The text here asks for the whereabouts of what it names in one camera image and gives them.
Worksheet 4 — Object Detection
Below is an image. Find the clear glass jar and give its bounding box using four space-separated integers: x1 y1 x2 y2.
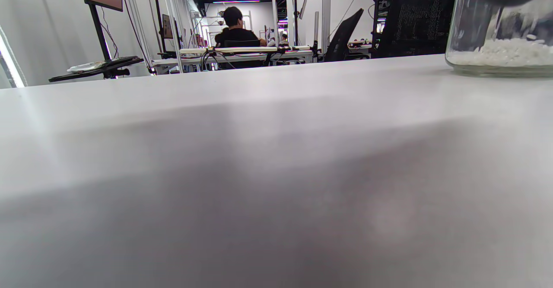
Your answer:
445 0 553 78

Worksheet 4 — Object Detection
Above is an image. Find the white rice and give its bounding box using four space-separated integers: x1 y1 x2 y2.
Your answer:
449 38 553 67

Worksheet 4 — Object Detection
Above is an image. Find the black mesh office chair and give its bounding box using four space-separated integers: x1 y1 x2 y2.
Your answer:
376 0 458 58

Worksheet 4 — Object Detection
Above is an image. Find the black keyboard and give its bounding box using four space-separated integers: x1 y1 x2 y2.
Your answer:
104 56 139 66

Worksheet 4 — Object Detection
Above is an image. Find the black stand tray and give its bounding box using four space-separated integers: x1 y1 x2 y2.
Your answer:
48 56 144 82

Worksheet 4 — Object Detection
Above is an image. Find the white desk frame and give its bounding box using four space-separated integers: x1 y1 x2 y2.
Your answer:
151 45 315 72

